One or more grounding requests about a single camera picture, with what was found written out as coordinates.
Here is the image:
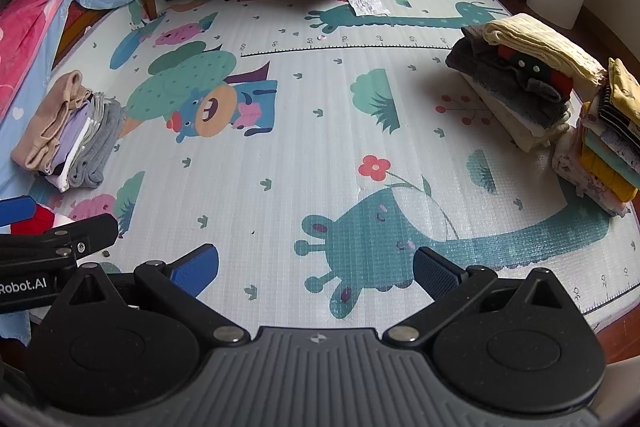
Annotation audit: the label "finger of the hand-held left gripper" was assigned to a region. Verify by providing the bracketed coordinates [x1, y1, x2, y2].
[0, 195, 33, 229]
[0, 213, 120, 270]

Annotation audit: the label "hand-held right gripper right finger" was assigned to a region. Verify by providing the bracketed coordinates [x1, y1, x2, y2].
[381, 246, 587, 349]

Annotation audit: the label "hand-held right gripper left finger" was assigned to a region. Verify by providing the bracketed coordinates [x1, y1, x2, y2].
[50, 243, 252, 349]

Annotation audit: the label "cream quilted garment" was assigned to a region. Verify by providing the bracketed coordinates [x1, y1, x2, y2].
[482, 13, 608, 88]

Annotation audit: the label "stack of small folded clothes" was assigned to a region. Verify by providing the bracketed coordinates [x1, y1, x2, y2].
[552, 79, 640, 218]

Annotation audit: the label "red cloth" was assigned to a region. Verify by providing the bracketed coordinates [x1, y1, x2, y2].
[10, 206, 76, 236]

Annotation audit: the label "white folded garment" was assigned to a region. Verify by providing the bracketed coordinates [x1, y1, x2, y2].
[45, 117, 97, 192]

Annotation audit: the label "beige folded garment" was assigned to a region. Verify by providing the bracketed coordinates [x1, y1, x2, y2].
[11, 71, 94, 170]

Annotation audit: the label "lavender folded garment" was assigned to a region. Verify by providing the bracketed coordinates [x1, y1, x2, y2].
[42, 99, 94, 178]

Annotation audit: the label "off-white folded garment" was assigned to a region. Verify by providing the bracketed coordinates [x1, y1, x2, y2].
[460, 72, 572, 152]

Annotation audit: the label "pink floral blanket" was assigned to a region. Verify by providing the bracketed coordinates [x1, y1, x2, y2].
[0, 0, 133, 122]

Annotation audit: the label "cartoon printed play mat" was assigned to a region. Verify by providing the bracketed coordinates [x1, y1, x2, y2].
[30, 0, 640, 333]

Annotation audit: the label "dark grey folded garment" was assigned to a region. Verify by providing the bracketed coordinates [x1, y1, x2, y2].
[445, 24, 572, 130]

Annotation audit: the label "red green sweater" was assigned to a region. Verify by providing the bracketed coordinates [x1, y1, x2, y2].
[495, 44, 574, 102]

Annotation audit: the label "mustard printed garment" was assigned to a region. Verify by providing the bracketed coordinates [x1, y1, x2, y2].
[607, 58, 640, 128]

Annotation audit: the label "white paper sheet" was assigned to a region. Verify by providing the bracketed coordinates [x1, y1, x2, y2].
[347, 0, 391, 16]

